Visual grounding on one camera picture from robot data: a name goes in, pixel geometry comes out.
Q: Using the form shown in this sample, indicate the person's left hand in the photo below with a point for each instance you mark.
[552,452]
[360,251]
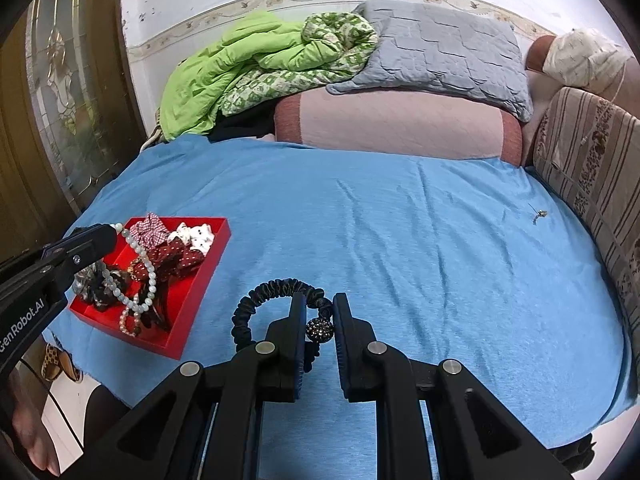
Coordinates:
[30,440]

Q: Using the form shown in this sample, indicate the striped floral sofa cushion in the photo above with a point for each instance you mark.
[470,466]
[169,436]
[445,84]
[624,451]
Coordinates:
[590,160]

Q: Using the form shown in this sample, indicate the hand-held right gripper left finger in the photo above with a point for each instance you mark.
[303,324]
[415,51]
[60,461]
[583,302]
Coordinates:
[300,360]

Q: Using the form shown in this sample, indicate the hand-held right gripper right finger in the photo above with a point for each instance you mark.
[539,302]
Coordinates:
[339,360]

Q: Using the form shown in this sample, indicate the grey sheer scrunchie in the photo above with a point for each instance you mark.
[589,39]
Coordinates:
[95,287]

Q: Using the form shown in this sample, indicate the person's dark trousers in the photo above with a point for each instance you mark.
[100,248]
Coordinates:
[102,410]

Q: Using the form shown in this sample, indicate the gold and black scrunchie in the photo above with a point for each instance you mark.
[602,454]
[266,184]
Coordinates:
[137,270]

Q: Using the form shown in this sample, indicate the red polka-dot scrunchie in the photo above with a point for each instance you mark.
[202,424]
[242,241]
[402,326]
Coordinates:
[175,255]

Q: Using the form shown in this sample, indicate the red box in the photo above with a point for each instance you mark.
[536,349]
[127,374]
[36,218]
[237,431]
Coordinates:
[195,280]

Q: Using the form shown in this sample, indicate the white patterned cushion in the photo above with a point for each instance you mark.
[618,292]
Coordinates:
[580,57]

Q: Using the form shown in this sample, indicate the blue blanket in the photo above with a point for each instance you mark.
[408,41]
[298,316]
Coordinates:
[375,240]

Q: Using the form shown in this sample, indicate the pink sofa backrest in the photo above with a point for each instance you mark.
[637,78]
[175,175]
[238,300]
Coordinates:
[537,110]

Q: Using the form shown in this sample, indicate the black cloth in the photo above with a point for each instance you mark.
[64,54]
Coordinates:
[245,127]

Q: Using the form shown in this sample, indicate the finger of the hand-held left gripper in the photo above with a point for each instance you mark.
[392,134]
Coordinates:
[85,247]

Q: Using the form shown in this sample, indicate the wooden door with glass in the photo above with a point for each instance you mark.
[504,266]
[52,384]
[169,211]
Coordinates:
[60,110]

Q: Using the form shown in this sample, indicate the grey quilted pillow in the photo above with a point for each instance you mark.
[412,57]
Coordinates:
[440,55]

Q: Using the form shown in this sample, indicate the small hair pin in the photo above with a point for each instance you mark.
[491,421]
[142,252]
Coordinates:
[539,215]

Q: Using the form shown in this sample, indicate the white hair bow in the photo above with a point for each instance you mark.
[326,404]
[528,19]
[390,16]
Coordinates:
[192,237]

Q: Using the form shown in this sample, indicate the patterned slipper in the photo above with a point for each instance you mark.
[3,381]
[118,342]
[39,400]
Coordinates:
[52,360]

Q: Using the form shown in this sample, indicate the red checkered hair bow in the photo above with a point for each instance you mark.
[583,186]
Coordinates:
[150,230]

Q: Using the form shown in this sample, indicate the green quilt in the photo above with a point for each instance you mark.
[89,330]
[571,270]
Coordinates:
[235,60]

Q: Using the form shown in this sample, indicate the black feather hair clip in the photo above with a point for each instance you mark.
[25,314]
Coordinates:
[150,305]

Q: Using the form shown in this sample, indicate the pink bolster pillow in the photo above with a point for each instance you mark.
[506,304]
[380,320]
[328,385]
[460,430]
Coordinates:
[400,120]

